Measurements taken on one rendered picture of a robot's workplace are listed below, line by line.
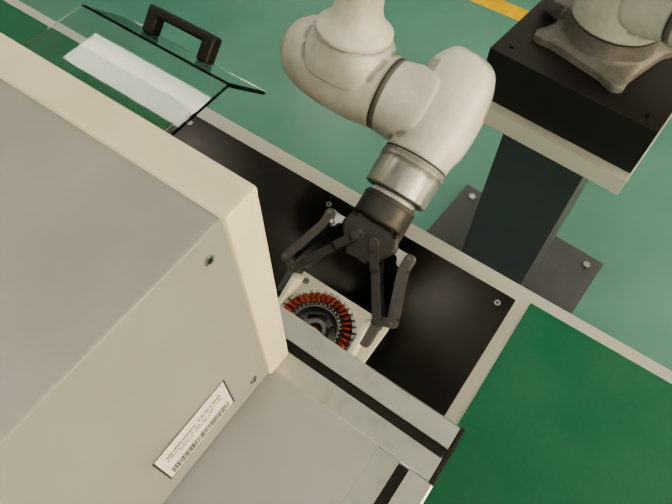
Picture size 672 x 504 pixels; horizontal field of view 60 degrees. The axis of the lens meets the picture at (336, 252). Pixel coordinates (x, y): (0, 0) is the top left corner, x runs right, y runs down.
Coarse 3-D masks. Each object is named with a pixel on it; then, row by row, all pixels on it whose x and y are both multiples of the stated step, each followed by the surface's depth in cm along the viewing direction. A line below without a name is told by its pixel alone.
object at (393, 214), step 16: (368, 192) 75; (368, 208) 74; (384, 208) 74; (400, 208) 74; (352, 224) 77; (368, 224) 77; (384, 224) 74; (400, 224) 74; (368, 240) 76; (384, 240) 76; (400, 240) 76; (368, 256) 76; (384, 256) 76
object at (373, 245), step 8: (376, 240) 75; (368, 248) 75; (376, 248) 75; (376, 256) 75; (376, 264) 75; (376, 272) 75; (376, 280) 75; (376, 288) 75; (376, 296) 75; (376, 304) 75; (376, 312) 75; (384, 312) 77; (376, 320) 75
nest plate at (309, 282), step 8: (304, 272) 85; (304, 280) 84; (312, 280) 84; (304, 288) 84; (312, 288) 84; (320, 288) 84; (328, 288) 84; (352, 304) 82; (360, 312) 82; (368, 312) 82; (360, 320) 81; (384, 328) 81; (328, 336) 80; (376, 336) 80; (376, 344) 79; (360, 352) 79; (368, 352) 79
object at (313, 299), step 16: (288, 304) 78; (304, 304) 79; (320, 304) 79; (336, 304) 78; (304, 320) 80; (320, 320) 78; (336, 320) 78; (352, 320) 78; (336, 336) 76; (352, 336) 76
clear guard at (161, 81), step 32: (64, 32) 70; (96, 32) 70; (128, 32) 70; (64, 64) 67; (96, 64) 67; (128, 64) 67; (160, 64) 67; (192, 64) 67; (128, 96) 64; (160, 96) 64; (192, 96) 64; (160, 128) 62
